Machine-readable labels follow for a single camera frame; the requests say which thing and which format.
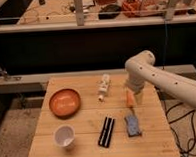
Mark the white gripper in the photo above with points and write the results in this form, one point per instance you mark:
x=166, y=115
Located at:
x=138, y=97

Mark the orange crate on shelf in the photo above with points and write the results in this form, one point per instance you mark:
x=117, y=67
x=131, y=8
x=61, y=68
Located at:
x=143, y=8

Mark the dark bowl on shelf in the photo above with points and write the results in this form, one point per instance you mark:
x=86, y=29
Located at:
x=110, y=11

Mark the white plastic cup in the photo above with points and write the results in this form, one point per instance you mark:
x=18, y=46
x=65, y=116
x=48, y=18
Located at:
x=64, y=137

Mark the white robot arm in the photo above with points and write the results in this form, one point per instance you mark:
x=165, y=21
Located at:
x=140, y=69

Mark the orange ceramic bowl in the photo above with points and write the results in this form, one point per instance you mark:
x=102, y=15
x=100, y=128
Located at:
x=65, y=102

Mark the black rectangular case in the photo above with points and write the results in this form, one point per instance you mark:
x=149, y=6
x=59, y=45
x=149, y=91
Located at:
x=107, y=129

